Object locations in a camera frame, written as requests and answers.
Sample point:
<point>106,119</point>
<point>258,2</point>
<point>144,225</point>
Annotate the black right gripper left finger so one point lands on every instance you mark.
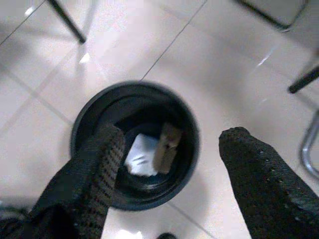
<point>87,179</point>

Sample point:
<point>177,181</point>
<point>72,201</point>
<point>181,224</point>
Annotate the small brown cardboard piece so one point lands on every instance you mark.
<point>167,149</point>

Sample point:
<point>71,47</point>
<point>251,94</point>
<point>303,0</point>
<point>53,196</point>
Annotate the white plastic tray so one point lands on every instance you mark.
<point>140,156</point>

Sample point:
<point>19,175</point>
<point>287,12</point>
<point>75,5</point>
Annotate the black round rubbish bin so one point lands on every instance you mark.
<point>139,99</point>

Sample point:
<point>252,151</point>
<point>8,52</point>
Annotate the chrome chair frame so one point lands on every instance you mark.
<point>307,149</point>

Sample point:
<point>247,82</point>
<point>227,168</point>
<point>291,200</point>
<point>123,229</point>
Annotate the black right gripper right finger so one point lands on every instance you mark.
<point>261,179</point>

